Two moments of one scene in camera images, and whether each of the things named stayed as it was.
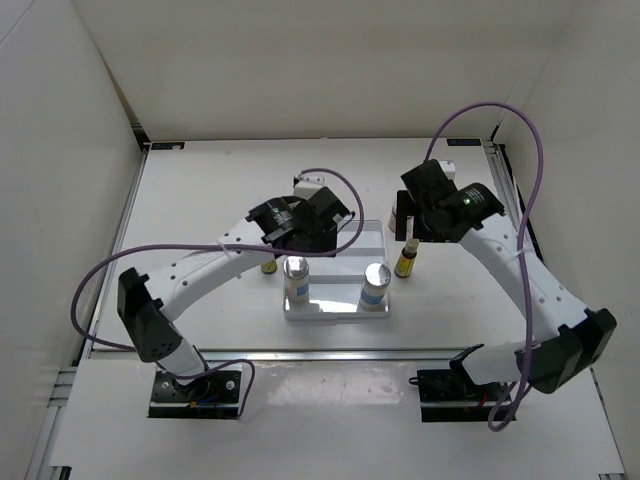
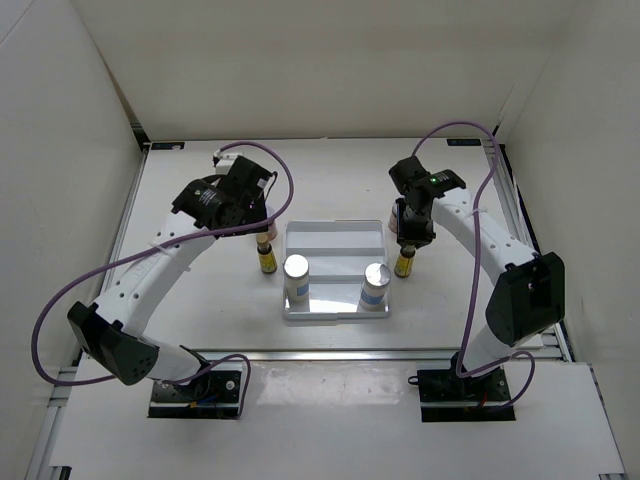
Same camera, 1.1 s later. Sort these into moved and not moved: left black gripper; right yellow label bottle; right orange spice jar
Moved: left black gripper
Not moved: right yellow label bottle; right orange spice jar
